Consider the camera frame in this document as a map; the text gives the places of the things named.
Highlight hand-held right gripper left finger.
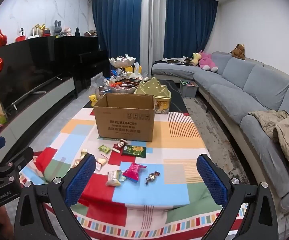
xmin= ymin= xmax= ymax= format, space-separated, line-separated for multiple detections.
xmin=14 ymin=153 xmax=96 ymax=240

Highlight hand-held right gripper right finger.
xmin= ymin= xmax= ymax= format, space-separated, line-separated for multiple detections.
xmin=197 ymin=154 xmax=279 ymax=240

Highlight pale cream snack packet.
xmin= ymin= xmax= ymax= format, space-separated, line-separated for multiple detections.
xmin=94 ymin=154 xmax=108 ymax=172

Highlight white pastry packet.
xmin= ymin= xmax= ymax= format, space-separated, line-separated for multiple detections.
xmin=106 ymin=170 xmax=127 ymax=187

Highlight red white snack packet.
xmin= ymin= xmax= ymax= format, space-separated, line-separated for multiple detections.
xmin=112 ymin=139 xmax=128 ymax=153

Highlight pink snack packet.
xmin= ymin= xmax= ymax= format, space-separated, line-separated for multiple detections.
xmin=122 ymin=162 xmax=147 ymax=182

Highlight twist-wrapped candy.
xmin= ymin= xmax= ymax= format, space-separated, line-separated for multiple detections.
xmin=145 ymin=171 xmax=161 ymax=185

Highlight dark green chip packet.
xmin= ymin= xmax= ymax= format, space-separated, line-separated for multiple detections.
xmin=121 ymin=145 xmax=147 ymax=158

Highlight brown cardboard box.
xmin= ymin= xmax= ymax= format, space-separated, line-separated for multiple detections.
xmin=93 ymin=93 xmax=156 ymax=143

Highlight pile of assorted wrapped snacks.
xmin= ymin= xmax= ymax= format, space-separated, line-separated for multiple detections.
xmin=104 ymin=70 xmax=145 ymax=88

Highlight colourful patchwork table mat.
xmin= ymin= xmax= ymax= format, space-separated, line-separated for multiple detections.
xmin=18 ymin=106 xmax=250 ymax=240

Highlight grey patterned rug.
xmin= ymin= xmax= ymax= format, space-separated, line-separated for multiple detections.
xmin=182 ymin=95 xmax=260 ymax=180

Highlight grey television cabinet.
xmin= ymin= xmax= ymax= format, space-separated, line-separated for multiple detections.
xmin=0 ymin=76 xmax=75 ymax=170

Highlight khaki quilted jacket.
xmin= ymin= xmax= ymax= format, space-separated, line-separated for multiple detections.
xmin=248 ymin=110 xmax=289 ymax=143

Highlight black television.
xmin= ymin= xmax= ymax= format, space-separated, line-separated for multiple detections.
xmin=0 ymin=36 xmax=71 ymax=110

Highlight grey fabric sofa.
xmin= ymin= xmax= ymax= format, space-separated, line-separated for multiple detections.
xmin=152 ymin=51 xmax=289 ymax=220

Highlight grey storage bin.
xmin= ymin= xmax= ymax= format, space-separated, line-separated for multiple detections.
xmin=180 ymin=80 xmax=199 ymax=98

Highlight clear plastic bag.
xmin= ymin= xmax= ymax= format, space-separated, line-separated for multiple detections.
xmin=93 ymin=76 xmax=110 ymax=88

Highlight pink plush bear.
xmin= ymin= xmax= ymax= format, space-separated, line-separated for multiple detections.
xmin=199 ymin=50 xmax=219 ymax=72

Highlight yellow plush toy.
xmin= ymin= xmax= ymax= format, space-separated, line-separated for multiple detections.
xmin=190 ymin=52 xmax=201 ymax=67

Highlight black piano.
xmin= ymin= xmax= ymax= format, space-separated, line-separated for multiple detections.
xmin=54 ymin=35 xmax=109 ymax=98

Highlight white tiered snack tray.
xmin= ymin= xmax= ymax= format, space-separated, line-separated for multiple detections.
xmin=102 ymin=54 xmax=146 ymax=95

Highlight scattered papers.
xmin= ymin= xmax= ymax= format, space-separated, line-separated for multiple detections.
xmin=162 ymin=56 xmax=193 ymax=65

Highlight brown plush toy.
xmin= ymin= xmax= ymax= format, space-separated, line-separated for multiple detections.
xmin=231 ymin=44 xmax=246 ymax=60

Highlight grey bunny plush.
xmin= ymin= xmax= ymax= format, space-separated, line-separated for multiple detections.
xmin=52 ymin=20 xmax=62 ymax=36

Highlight blue curtain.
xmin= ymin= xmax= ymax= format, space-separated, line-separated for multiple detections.
xmin=163 ymin=0 xmax=219 ymax=59
xmin=91 ymin=0 xmax=143 ymax=62

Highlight white sheer curtain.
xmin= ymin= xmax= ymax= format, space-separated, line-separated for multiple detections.
xmin=141 ymin=0 xmax=167 ymax=78

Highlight white camera on red base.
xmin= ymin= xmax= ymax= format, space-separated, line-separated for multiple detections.
xmin=16 ymin=27 xmax=26 ymax=42

